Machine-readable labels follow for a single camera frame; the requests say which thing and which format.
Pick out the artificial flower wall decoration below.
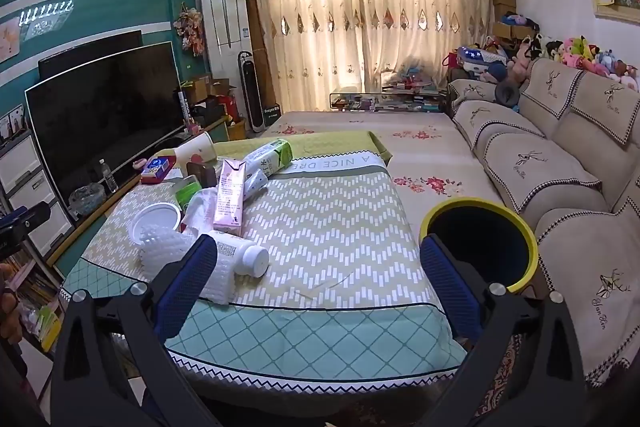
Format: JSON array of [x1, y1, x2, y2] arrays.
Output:
[[173, 6, 206, 58]]

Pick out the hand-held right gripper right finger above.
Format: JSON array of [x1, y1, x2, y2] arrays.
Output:
[[419, 234, 589, 427]]

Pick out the row of books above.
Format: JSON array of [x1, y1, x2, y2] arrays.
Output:
[[0, 252, 64, 354]]

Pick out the large black television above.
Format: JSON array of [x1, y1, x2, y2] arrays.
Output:
[[24, 41, 189, 221]]

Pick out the beige sofa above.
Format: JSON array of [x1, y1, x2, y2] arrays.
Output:
[[446, 57, 640, 389]]

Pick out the clear water bottle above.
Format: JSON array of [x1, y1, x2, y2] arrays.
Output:
[[99, 158, 120, 194]]

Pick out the black and white tower fan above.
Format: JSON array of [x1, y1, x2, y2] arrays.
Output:
[[237, 50, 267, 134]]

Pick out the person's left hand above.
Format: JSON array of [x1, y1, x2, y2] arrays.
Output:
[[0, 262, 22, 344]]

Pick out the glass coffee table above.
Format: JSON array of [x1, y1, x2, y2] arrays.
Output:
[[328, 88, 449, 114]]

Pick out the yellow-rimmed dark blue bin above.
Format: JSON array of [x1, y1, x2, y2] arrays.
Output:
[[419, 197, 540, 295]]

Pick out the white plastic bottle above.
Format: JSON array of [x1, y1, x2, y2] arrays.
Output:
[[206, 229, 271, 279]]

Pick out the floral bed sheet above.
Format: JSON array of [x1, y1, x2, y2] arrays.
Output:
[[259, 109, 507, 214]]

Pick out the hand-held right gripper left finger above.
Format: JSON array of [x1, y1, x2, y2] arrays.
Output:
[[50, 234, 221, 427]]

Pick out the cream embroidered curtains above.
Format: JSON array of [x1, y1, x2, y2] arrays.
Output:
[[241, 0, 494, 114]]

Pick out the white plastic lid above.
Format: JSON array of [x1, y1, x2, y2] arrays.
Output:
[[128, 202, 181, 247]]

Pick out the stack of cardboard boxes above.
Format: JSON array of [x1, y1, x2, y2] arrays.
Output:
[[492, 0, 520, 38]]

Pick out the white standing air conditioner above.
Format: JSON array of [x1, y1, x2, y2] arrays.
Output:
[[200, 0, 252, 84]]

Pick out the brown wrapper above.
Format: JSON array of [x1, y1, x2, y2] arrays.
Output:
[[186, 161, 217, 180]]

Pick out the patterned red rug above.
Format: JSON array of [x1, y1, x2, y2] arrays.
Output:
[[467, 336, 527, 424]]

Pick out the green packet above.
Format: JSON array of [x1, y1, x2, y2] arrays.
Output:
[[173, 175, 204, 214]]

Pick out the pile of plush toys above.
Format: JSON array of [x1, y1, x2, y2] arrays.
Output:
[[449, 13, 640, 94]]

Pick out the white green tube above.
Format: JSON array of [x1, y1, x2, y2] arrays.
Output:
[[244, 139, 294, 178]]

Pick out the small black television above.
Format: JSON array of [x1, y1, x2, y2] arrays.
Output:
[[37, 29, 146, 81]]

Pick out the white drawer cabinet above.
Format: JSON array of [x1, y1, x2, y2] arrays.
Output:
[[0, 126, 77, 259]]

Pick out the pink drink carton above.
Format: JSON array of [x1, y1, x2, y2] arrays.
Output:
[[213, 158, 249, 238]]

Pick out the red box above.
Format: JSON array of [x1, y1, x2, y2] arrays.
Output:
[[140, 157, 177, 184]]

